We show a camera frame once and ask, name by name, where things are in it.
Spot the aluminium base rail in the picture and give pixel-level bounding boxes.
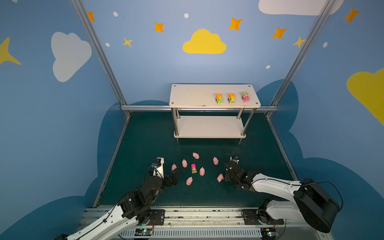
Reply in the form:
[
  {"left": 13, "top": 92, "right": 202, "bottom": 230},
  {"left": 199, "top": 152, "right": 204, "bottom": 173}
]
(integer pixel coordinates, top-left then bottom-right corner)
[{"left": 77, "top": 206, "right": 334, "bottom": 240}]

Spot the aluminium frame post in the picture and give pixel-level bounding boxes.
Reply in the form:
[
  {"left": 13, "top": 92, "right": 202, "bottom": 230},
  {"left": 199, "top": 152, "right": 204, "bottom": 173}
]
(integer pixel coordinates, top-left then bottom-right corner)
[
  {"left": 266, "top": 0, "right": 337, "bottom": 119},
  {"left": 71, "top": 0, "right": 127, "bottom": 106}
]

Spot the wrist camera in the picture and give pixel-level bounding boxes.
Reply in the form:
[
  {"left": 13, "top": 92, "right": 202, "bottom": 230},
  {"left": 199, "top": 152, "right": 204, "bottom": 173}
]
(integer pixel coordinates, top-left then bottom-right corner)
[
  {"left": 230, "top": 156, "right": 239, "bottom": 164},
  {"left": 152, "top": 157, "right": 165, "bottom": 179}
]

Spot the orange green toy truck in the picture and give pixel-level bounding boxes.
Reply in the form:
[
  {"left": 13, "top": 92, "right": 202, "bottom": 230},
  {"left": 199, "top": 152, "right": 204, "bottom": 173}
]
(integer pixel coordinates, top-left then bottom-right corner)
[{"left": 228, "top": 94, "right": 236, "bottom": 104}]

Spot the pink green toy car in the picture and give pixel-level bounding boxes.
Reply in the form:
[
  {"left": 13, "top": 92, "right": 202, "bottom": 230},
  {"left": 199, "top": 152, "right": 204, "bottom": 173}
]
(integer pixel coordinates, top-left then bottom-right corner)
[{"left": 242, "top": 92, "right": 250, "bottom": 103}]

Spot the white two-tier shelf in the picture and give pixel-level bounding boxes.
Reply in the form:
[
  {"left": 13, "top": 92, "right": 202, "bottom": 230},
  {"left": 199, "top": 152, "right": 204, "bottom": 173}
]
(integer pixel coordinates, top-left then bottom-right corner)
[{"left": 169, "top": 84, "right": 261, "bottom": 139}]

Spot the pink green toy truck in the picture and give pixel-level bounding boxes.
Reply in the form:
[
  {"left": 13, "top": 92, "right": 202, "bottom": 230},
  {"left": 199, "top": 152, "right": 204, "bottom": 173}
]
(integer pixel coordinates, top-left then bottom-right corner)
[{"left": 191, "top": 164, "right": 197, "bottom": 174}]

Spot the right controller board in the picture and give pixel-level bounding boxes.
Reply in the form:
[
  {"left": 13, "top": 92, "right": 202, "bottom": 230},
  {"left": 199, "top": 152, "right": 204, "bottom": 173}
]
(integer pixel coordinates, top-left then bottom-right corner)
[{"left": 260, "top": 228, "right": 277, "bottom": 240}]

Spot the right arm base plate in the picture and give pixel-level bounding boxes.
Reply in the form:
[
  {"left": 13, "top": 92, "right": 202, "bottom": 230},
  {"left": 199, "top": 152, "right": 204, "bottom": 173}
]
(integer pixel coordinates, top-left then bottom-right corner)
[{"left": 241, "top": 209, "right": 285, "bottom": 225}]

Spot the left controller board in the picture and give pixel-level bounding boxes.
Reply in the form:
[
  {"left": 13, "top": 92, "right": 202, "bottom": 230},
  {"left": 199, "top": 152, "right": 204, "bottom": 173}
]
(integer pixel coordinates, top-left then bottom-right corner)
[{"left": 134, "top": 229, "right": 154, "bottom": 237}]

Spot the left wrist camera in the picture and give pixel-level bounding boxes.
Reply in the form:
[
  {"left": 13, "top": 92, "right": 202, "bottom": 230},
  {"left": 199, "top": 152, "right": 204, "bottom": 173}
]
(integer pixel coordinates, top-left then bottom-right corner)
[{"left": 152, "top": 157, "right": 165, "bottom": 179}]

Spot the left aluminium frame post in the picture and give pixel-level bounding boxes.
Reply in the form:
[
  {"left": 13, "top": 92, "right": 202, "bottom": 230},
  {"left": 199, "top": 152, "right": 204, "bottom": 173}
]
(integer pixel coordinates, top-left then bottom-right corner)
[{"left": 71, "top": 0, "right": 127, "bottom": 106}]

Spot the orange green toy car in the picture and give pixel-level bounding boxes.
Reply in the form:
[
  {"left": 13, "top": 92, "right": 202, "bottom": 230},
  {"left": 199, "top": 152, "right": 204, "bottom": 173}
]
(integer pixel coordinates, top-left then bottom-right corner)
[{"left": 215, "top": 94, "right": 223, "bottom": 104}]

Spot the controller board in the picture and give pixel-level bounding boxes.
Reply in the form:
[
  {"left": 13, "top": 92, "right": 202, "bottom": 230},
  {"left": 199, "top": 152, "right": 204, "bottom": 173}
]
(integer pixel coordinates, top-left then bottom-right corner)
[
  {"left": 134, "top": 229, "right": 154, "bottom": 237},
  {"left": 260, "top": 228, "right": 277, "bottom": 240}
]

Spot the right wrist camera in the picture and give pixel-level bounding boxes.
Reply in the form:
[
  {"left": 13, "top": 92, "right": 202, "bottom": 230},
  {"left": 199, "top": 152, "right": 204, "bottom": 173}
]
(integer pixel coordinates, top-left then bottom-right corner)
[{"left": 230, "top": 156, "right": 239, "bottom": 164}]

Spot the rear aluminium crossbar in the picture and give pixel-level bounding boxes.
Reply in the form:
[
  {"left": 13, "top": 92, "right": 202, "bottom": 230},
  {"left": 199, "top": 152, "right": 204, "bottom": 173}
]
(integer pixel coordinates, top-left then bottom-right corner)
[{"left": 121, "top": 105, "right": 278, "bottom": 112}]

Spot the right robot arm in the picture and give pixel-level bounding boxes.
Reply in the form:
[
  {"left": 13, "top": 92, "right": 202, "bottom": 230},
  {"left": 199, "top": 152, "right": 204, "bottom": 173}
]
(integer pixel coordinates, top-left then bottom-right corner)
[{"left": 224, "top": 160, "right": 341, "bottom": 233}]

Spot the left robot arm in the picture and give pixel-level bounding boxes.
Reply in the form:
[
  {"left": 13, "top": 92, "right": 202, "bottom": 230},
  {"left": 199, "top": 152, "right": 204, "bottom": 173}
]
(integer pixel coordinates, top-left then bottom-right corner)
[{"left": 56, "top": 167, "right": 180, "bottom": 240}]

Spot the right aluminium frame post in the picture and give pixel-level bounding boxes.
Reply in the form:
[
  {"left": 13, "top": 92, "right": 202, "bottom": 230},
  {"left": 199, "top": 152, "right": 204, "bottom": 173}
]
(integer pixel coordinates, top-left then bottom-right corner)
[{"left": 266, "top": 0, "right": 337, "bottom": 119}]

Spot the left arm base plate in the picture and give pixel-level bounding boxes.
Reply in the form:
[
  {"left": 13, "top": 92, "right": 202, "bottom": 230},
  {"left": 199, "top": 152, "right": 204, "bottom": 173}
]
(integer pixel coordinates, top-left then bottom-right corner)
[{"left": 138, "top": 209, "right": 165, "bottom": 226}]

